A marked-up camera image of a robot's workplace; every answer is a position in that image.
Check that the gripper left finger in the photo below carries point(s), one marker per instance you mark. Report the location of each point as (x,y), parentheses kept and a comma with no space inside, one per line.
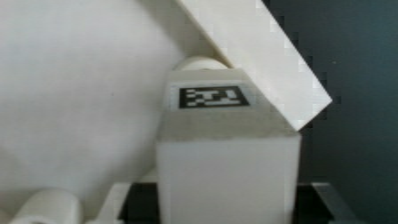
(130,206)

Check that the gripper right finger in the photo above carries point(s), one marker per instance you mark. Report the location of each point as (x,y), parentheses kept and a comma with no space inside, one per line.
(320,207)

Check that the white leg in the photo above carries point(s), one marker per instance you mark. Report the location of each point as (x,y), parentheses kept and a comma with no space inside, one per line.
(226,150)

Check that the white square tabletop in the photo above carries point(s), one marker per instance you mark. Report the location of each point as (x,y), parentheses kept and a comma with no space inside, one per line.
(89,51)

